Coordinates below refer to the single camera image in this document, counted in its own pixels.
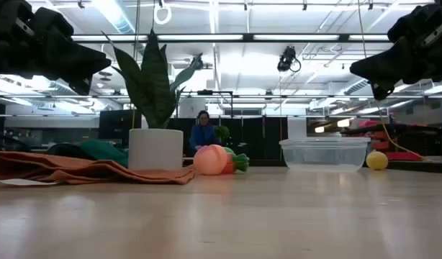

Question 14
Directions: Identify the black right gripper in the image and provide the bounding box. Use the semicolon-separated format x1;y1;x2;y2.
349;4;438;86

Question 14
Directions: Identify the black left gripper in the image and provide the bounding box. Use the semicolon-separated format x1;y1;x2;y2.
12;7;112;81

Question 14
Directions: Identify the yellow toy lemon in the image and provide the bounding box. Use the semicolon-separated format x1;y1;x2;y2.
366;150;389;171

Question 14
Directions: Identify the pink toy peach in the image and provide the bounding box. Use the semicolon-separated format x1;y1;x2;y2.
193;144;228;176

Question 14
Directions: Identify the clear plastic tupperware container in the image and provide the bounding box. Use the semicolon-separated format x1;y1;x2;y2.
279;136;371;173

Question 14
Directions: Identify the black partition panel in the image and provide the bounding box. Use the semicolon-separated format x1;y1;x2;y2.
169;117;289;166
98;109;143;145

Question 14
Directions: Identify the green snake plant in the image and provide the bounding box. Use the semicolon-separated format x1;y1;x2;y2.
101;29;204;130

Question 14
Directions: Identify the dark green cloth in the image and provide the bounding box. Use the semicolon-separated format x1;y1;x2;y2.
48;139;130;168

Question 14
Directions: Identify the red and black cart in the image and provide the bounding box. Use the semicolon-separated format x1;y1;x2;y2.
357;120;427;162

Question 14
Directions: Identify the orange-brown cloth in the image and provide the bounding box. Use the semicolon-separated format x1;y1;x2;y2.
0;150;197;186

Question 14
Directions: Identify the white plant pot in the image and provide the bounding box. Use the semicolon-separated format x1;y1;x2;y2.
128;128;184;171

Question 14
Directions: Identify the white paper tag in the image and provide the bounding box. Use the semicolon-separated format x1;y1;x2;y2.
0;178;60;187

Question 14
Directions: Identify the person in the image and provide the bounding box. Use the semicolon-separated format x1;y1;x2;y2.
189;110;220;156

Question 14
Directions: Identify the small green bush plant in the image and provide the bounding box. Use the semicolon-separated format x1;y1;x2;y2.
214;124;231;142

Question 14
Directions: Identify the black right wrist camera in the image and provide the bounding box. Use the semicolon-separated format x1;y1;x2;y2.
370;81;397;101

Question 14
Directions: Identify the yellow cable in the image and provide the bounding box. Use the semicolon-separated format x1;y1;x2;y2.
376;101;428;162

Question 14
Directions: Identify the white hanging ring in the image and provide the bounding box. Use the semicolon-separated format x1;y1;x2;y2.
153;3;173;25

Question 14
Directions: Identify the black hanging camera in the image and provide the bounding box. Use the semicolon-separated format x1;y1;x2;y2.
276;45;302;73

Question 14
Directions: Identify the black overhead frame bar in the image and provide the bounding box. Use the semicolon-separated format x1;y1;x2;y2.
71;32;391;45

